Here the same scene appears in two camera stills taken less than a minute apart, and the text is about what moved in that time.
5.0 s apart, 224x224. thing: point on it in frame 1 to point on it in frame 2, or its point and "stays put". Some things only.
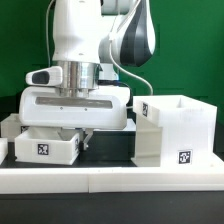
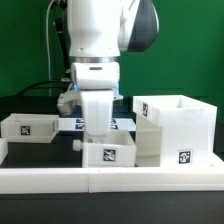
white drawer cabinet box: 174,131 stays put
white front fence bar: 113,179 stays put
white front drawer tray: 46,145 to 117,149
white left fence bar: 3,149 stays put
